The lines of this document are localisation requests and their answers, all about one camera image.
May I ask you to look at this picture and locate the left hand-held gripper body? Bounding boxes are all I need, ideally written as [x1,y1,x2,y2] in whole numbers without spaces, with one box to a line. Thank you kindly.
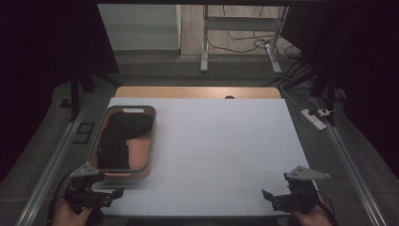
[64,161,106,215]

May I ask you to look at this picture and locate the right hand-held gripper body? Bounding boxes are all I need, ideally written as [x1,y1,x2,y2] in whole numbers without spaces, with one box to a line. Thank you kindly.
[283,165,331,215]

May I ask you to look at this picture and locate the black garment with blue stripe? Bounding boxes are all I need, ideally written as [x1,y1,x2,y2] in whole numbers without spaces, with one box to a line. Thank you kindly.
[97,111,154,170]

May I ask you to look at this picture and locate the person's right hand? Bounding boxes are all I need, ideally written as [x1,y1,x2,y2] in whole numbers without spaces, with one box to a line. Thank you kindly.
[290,195,334,226]

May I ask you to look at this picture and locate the person's left hand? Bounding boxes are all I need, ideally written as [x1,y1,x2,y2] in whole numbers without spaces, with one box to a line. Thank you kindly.
[51,199,95,226]

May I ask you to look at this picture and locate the black floor plate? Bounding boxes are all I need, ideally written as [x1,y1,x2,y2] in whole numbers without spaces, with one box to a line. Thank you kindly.
[72,121,95,145]

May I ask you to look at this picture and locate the white power strip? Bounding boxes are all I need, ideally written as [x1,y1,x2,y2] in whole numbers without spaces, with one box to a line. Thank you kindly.
[300,108,327,132]

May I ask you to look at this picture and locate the wooden table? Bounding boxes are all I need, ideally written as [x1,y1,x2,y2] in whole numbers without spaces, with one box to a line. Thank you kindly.
[114,86,282,100]

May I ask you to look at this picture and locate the black curtain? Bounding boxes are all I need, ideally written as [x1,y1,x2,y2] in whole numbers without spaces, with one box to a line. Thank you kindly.
[281,5,399,180]
[0,0,120,183]

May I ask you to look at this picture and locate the white cabinet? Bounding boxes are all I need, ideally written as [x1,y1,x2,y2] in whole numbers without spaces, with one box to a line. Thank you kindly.
[97,4,183,52]

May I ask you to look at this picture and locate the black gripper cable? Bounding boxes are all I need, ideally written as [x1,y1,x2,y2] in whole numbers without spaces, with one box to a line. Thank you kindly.
[316,191,341,226]
[46,170,75,226]

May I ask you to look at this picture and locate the aluminium rail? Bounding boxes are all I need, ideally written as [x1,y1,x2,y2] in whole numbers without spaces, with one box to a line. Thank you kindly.
[313,97,389,226]
[14,103,89,226]

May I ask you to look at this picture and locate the white cable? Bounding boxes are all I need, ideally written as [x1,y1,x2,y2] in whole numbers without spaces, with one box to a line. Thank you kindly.
[278,82,314,111]

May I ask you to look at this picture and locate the black floor cable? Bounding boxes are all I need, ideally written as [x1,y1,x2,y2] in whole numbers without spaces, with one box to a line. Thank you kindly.
[206,5,304,62]

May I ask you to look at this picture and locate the grey metal desk frame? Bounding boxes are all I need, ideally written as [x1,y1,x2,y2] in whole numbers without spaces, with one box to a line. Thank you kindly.
[200,4,290,74]

